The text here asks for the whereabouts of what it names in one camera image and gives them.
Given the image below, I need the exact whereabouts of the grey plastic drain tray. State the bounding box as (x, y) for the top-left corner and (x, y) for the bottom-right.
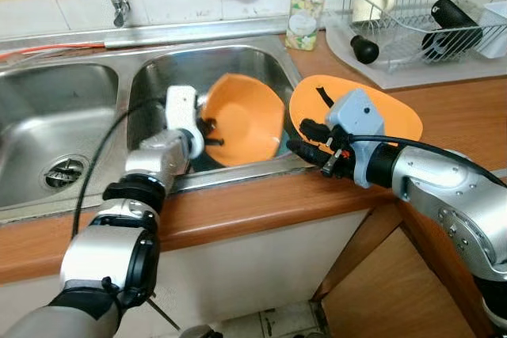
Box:
(325, 21), (507, 89)

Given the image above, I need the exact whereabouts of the stainless steel double sink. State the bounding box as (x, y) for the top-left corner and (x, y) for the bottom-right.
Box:
(0, 33), (318, 224)

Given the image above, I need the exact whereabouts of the metal cabinet handle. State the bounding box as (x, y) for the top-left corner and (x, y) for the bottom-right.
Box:
(147, 294), (181, 331)

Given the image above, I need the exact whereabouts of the white cabinet door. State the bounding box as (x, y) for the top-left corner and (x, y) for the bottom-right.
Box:
(0, 207), (373, 338)

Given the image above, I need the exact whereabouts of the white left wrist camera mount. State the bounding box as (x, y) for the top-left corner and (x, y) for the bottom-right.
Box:
(164, 85), (205, 158)

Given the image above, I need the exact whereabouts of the wire dish rack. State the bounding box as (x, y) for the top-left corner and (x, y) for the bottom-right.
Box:
(341, 0), (507, 66)

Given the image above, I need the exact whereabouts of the white utensil cup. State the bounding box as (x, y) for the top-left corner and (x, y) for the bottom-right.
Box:
(475, 2), (507, 59)

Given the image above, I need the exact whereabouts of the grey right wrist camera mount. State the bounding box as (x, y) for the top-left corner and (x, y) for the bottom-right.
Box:
(325, 89), (387, 145)

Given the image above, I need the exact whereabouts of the orange bowl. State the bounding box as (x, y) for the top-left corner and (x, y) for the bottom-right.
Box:
(196, 73), (286, 168)

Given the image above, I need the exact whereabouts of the orange plate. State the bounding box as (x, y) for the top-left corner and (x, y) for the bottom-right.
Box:
(289, 75), (423, 157)

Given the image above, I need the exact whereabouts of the brown wooden cabinet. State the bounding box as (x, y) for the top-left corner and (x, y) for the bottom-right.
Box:
(313, 211), (492, 338)

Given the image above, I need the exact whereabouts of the pump soap bottle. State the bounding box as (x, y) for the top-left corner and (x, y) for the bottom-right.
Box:
(285, 0), (326, 51)

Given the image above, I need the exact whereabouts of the metal sink drain strainer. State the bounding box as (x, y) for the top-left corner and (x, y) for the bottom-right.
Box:
(44, 156), (86, 190)

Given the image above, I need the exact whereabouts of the cream mug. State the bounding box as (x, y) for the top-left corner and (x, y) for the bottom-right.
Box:
(352, 0), (395, 24)

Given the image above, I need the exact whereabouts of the black bottle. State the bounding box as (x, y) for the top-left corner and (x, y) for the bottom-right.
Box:
(421, 0), (482, 62)

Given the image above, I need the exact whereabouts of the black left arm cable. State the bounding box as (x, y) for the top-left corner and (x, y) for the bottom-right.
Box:
(71, 97), (171, 236)

